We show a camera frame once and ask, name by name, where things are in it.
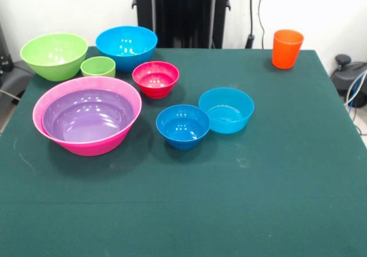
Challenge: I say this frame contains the dark blue small bowl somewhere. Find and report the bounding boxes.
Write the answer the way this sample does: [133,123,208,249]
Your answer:
[155,104,211,151]

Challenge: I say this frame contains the turquoise bowl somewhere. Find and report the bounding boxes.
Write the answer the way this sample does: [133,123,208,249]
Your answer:
[198,87,255,135]

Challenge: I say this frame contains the purple shallow bowl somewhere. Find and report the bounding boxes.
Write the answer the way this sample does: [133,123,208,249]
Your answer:
[42,89,135,143]

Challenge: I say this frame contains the red small bowl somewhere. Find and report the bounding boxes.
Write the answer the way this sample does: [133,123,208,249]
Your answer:
[132,61,180,100]

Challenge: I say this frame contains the dark green table cloth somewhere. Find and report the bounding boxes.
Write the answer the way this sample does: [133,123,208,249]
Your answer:
[0,46,367,257]

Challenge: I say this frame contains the blue large bowl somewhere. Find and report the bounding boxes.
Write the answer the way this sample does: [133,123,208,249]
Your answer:
[95,25,158,73]

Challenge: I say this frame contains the pink large bowl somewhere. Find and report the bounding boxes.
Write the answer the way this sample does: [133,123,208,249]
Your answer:
[32,76,143,157]

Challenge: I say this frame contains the lime green small cup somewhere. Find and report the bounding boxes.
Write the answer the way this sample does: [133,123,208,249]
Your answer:
[80,56,116,79]

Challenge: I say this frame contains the orange cup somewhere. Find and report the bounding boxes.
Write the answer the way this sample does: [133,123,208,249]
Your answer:
[272,29,304,70]

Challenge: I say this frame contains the lime green large bowl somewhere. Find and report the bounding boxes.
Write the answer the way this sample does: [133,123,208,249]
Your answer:
[19,32,89,82]

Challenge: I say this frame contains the black stand base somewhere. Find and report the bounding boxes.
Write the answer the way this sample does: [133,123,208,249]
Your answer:
[329,54,367,108]
[0,24,35,97]

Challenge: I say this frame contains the black cable with plug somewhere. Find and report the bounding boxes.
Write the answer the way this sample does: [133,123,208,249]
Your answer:
[246,0,256,49]

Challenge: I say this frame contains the thin black cable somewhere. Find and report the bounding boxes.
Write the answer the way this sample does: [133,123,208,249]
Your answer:
[257,0,266,50]

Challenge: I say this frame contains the tangled floor cables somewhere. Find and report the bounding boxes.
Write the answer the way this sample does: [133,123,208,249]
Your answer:
[346,70,367,137]

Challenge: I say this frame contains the grey cable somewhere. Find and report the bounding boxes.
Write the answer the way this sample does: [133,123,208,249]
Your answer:
[0,89,21,102]

